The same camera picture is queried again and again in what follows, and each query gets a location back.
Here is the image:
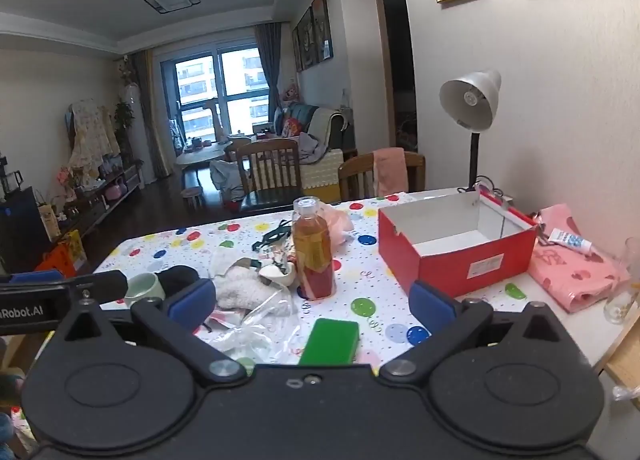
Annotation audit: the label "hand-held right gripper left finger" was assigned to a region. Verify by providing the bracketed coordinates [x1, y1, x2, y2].
[52, 279, 249, 388]

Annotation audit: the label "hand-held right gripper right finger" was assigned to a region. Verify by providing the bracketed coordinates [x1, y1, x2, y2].
[378, 280, 576, 387]

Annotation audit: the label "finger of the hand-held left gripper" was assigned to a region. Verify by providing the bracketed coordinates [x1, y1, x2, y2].
[62, 270, 129, 303]
[0, 270, 65, 286]

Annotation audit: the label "white fluffy cloth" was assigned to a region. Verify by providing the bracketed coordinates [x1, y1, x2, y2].
[212, 267, 282, 311]

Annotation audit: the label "red cardboard box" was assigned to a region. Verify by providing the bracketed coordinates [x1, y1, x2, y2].
[378, 188, 540, 298]

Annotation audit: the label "clear plastic bag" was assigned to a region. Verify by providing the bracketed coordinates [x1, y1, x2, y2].
[199, 285, 302, 366]

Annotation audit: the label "pink plastic bag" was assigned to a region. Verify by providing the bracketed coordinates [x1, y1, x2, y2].
[317, 205, 357, 245]

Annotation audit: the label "yellow bag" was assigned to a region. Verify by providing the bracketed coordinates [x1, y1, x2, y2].
[60, 230, 87, 265]

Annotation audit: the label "mint green cup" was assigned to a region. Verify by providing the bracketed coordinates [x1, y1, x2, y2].
[124, 273, 166, 309]

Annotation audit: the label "black appliance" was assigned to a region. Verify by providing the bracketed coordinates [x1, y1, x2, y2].
[0, 185, 52, 273]

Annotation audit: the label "brown paper bag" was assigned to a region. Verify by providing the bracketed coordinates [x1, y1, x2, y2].
[37, 205, 61, 241]

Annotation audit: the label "balloon print tablecloth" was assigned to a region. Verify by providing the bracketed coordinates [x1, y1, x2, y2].
[92, 192, 432, 367]

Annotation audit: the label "low tv cabinet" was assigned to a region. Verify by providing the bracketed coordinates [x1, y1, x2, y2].
[60, 162, 146, 237]

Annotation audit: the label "green rectangular block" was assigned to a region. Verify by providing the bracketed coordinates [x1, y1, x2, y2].
[298, 318, 360, 367]

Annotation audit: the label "orange drink bottle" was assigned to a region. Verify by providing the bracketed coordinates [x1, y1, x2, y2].
[291, 197, 335, 301]

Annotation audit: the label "pink towel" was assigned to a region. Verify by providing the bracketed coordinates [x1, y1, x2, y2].
[372, 147, 410, 197]

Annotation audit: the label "brown wooden chair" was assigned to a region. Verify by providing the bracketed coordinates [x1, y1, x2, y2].
[338, 151, 427, 201]

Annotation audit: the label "round coffee table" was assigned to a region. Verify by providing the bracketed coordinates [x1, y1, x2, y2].
[175, 140, 236, 171]

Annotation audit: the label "dark wooden chair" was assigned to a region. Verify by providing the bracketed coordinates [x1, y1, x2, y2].
[235, 139, 303, 214]

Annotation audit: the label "white cream tube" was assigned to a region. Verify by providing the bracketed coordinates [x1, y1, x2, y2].
[547, 228, 592, 253]

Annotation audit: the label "floral hanging cloth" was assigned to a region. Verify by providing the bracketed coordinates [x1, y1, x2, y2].
[67, 100, 121, 173]

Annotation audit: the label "green potted plant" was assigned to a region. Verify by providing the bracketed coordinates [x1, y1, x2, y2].
[114, 100, 136, 163]

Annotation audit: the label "brown curtain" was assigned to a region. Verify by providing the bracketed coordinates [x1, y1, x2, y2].
[134, 50, 171, 179]

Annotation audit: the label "white standing air conditioner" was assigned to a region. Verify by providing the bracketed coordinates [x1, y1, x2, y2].
[122, 82, 147, 165]

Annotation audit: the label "clear drinking glass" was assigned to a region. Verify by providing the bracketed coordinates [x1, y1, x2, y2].
[603, 237, 640, 325]

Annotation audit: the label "grey blanket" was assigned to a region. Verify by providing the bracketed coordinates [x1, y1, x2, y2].
[298, 132, 331, 163]

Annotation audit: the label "sofa with cream cover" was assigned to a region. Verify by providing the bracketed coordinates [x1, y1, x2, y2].
[272, 104, 351, 189]

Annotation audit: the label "large window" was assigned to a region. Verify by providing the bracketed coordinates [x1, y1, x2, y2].
[160, 42, 273, 141]

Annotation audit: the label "white desk lamp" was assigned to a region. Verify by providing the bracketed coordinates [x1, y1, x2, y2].
[439, 70, 502, 193]

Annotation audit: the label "grey curtain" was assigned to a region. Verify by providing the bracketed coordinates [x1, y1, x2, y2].
[254, 22, 283, 123]

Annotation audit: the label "black lamp cable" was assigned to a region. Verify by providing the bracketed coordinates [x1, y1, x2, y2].
[457, 175, 502, 193]

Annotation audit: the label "dark framed wall pictures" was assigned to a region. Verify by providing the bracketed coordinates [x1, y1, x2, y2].
[291, 0, 334, 73]

